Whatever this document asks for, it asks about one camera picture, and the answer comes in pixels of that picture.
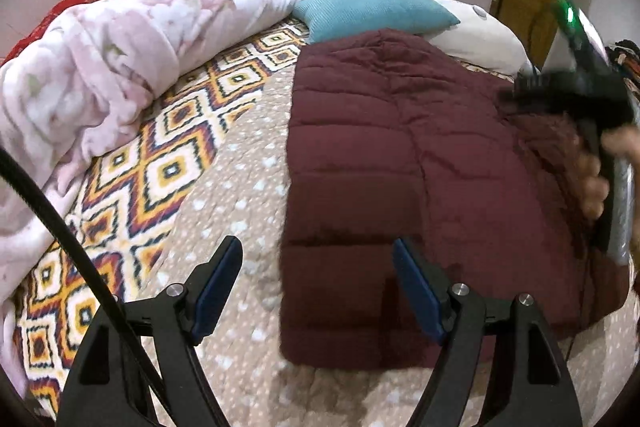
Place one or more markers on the maroon puffer coat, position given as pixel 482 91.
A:
pixel 400 157

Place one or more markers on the teal pillow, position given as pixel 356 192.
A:
pixel 375 9

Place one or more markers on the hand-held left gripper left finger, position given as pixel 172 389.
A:
pixel 217 289

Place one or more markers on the bed with patterned bedspread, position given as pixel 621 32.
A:
pixel 240 207

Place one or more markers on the pink floral comforter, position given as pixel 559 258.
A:
pixel 100 72

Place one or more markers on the white pillow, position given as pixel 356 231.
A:
pixel 485 42

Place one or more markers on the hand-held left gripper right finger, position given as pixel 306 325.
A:
pixel 417 289

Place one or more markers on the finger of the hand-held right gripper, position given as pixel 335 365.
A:
pixel 537 92

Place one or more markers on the person's right hand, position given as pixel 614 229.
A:
pixel 592 177

